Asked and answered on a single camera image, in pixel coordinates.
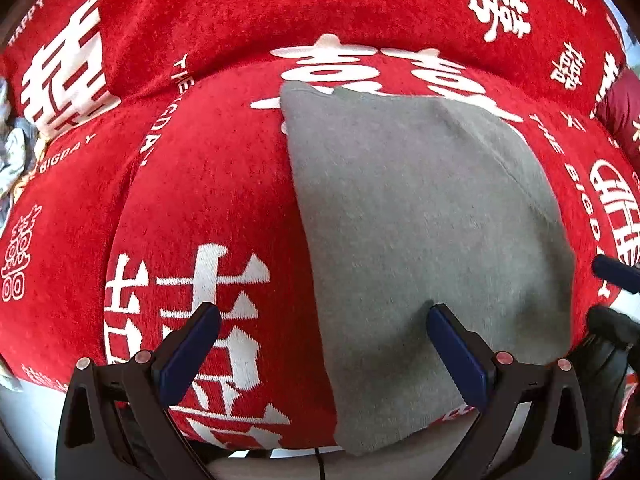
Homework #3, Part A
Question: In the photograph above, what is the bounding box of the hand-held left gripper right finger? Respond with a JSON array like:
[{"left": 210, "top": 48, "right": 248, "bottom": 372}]
[{"left": 426, "top": 302, "right": 593, "bottom": 480}]

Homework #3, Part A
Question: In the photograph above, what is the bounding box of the grey knitted sweater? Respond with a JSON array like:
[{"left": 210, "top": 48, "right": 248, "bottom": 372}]
[{"left": 277, "top": 80, "right": 578, "bottom": 457}]

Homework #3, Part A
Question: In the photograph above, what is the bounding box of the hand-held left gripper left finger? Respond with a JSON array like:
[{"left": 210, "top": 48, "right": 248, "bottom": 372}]
[{"left": 56, "top": 302, "right": 223, "bottom": 480}]

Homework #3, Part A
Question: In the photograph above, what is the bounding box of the pile of pale clothes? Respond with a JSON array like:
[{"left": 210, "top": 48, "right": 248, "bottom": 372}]
[{"left": 0, "top": 76, "right": 47, "bottom": 233}]

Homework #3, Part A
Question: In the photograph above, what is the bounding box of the dark red cloth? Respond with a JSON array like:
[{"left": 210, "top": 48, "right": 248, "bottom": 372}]
[{"left": 595, "top": 67, "right": 640, "bottom": 171}]

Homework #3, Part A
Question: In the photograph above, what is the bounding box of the red printed blanket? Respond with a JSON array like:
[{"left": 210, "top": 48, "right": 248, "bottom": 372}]
[{"left": 0, "top": 0, "right": 640, "bottom": 448}]

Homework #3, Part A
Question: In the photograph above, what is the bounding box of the white bed sheet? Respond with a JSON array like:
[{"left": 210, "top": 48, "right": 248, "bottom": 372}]
[{"left": 0, "top": 355, "right": 531, "bottom": 480}]

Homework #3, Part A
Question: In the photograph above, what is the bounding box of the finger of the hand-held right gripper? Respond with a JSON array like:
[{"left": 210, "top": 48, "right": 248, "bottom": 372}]
[
  {"left": 591, "top": 254, "right": 640, "bottom": 297},
  {"left": 585, "top": 305, "right": 640, "bottom": 352}
]

